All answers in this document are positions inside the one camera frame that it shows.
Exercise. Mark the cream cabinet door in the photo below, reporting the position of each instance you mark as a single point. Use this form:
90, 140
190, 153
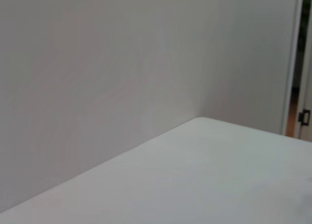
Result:
307, 87

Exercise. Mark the white partition frame post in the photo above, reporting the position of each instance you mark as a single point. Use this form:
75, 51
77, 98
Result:
291, 63

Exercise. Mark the black door hinge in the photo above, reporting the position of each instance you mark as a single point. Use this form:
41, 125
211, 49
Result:
304, 116

